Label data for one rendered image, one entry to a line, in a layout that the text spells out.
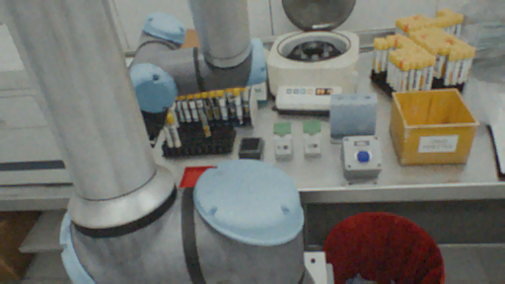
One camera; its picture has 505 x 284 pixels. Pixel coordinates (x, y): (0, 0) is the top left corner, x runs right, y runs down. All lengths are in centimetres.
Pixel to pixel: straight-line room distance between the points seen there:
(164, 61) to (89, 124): 27
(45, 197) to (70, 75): 65
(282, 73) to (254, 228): 66
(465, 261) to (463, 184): 103
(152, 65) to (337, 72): 52
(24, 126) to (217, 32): 53
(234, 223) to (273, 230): 4
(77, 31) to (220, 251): 25
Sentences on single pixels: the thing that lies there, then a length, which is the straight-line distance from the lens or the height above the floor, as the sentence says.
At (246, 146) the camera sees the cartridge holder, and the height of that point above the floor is 89.
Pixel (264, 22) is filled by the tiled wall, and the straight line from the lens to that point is 131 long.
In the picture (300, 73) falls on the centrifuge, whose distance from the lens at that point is 98.
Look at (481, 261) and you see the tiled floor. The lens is 186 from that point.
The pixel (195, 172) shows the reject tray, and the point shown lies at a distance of 86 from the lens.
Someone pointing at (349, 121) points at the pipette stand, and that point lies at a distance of 87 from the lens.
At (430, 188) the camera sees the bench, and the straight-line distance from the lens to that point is 82.
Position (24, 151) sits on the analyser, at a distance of 96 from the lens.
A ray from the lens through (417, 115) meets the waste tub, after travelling 94.
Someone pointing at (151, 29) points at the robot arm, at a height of 122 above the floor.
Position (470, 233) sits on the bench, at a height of 27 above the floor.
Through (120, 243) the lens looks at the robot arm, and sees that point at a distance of 41.
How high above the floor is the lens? 143
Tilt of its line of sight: 37 degrees down
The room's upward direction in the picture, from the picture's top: 9 degrees counter-clockwise
